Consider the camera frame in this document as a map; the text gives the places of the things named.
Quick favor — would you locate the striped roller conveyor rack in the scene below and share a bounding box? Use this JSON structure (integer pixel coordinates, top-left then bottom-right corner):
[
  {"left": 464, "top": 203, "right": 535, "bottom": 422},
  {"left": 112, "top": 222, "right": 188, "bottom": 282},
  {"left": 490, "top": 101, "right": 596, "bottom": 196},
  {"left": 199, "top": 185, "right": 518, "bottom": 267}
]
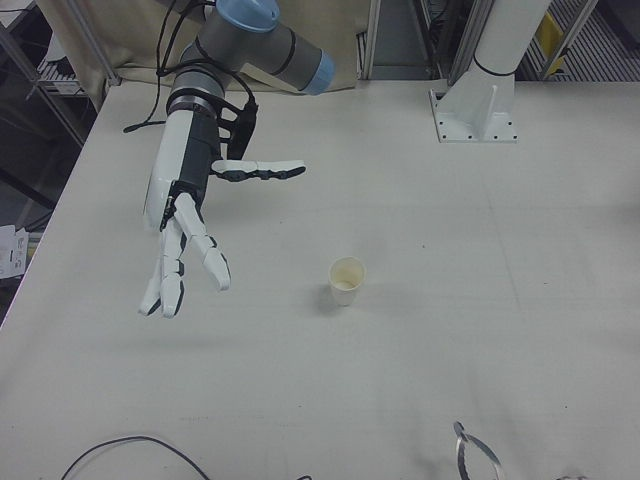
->
[{"left": 514, "top": 0, "right": 640, "bottom": 84}]

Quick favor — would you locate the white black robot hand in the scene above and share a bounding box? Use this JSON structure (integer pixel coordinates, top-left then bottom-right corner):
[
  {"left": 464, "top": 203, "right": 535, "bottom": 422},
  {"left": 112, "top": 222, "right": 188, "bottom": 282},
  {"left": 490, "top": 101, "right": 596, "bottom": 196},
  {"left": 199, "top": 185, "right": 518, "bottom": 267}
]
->
[{"left": 138, "top": 107, "right": 307, "bottom": 319}]

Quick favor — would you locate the yellow plastic block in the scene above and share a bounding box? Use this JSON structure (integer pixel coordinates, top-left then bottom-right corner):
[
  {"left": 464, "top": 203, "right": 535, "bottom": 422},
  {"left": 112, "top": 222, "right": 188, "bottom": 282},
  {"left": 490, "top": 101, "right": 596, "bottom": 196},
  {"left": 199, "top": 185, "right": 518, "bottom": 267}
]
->
[{"left": 537, "top": 12, "right": 567, "bottom": 79}]

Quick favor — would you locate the aluminium frame post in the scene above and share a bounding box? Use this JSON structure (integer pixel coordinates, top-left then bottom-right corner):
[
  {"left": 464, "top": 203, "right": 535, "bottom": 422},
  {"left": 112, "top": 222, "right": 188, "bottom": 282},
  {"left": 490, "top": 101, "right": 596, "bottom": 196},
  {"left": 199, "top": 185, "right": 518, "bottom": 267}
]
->
[{"left": 357, "top": 0, "right": 384, "bottom": 80}]

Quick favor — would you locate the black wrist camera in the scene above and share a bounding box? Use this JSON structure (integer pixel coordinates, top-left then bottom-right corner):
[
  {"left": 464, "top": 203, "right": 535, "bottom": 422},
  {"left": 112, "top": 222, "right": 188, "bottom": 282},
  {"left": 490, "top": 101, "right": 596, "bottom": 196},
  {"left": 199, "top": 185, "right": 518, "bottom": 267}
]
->
[{"left": 217, "top": 97, "right": 259, "bottom": 159}]

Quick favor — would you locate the white printed cardboard box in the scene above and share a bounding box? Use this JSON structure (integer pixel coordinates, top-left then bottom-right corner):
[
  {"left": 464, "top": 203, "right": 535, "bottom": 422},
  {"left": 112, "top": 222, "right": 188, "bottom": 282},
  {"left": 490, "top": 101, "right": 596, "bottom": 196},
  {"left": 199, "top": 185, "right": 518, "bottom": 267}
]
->
[{"left": 0, "top": 224, "right": 31, "bottom": 279}]

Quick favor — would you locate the white paper cup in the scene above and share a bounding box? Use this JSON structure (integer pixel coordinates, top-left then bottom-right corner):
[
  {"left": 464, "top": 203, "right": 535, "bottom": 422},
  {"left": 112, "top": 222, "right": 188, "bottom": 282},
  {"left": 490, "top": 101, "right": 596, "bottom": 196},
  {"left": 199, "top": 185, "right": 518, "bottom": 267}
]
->
[{"left": 328, "top": 255, "right": 368, "bottom": 309}]

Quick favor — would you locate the black cable on table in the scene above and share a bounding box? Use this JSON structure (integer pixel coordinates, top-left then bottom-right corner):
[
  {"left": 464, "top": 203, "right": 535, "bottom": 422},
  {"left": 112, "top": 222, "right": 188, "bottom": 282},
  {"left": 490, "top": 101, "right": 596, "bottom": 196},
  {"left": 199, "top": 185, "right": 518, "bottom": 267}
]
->
[{"left": 62, "top": 435, "right": 211, "bottom": 480}]

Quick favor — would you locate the grey metal shelf rack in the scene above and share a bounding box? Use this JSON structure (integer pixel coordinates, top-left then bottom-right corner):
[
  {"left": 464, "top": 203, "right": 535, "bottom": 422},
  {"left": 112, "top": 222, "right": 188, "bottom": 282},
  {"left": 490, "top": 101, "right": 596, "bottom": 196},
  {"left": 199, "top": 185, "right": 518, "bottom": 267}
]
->
[{"left": 0, "top": 0, "right": 121, "bottom": 211}]

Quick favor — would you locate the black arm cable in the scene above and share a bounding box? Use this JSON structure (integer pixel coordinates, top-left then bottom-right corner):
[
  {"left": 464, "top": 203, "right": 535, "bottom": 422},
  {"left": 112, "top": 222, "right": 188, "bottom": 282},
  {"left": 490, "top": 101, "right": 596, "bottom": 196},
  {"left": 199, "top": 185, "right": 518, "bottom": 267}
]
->
[{"left": 123, "top": 0, "right": 259, "bottom": 134}]

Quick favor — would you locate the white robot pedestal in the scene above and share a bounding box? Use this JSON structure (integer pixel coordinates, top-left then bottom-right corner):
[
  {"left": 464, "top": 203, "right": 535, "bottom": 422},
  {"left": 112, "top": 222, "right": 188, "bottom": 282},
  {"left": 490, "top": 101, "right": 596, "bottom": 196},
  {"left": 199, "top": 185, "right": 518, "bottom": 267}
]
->
[{"left": 428, "top": 0, "right": 551, "bottom": 144}]

